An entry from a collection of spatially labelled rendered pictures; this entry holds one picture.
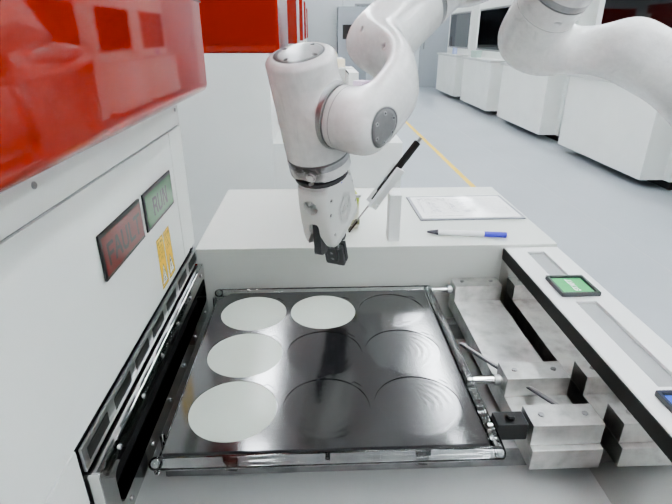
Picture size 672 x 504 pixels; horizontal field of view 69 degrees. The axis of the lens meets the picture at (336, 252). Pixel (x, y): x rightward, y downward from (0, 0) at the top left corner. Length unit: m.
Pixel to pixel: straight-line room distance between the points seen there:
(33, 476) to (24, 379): 0.07
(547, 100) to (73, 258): 6.86
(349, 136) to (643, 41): 0.51
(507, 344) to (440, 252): 0.20
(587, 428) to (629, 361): 0.09
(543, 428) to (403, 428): 0.15
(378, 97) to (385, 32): 0.12
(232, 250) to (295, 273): 0.11
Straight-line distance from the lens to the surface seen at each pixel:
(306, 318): 0.76
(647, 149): 5.24
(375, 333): 0.72
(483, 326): 0.81
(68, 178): 0.47
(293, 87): 0.58
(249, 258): 0.85
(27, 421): 0.43
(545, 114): 7.16
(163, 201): 0.70
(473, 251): 0.88
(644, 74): 0.91
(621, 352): 0.67
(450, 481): 0.65
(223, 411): 0.61
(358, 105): 0.56
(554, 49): 0.92
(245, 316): 0.77
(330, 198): 0.66
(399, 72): 0.60
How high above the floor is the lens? 1.30
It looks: 24 degrees down
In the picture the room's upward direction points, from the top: straight up
